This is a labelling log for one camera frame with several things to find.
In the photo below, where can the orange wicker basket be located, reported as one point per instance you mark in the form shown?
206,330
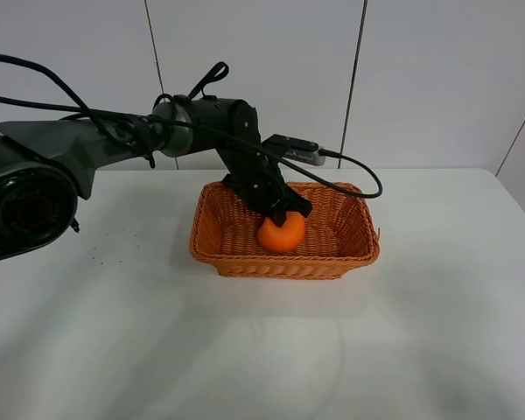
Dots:
340,236

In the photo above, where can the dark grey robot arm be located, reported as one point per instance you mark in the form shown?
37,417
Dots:
46,167

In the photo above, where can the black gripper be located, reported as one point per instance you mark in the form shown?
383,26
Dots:
258,184

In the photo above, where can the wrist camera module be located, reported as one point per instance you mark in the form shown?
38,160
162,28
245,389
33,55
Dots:
296,149

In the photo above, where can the orange fruit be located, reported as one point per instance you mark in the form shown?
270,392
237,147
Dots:
282,239

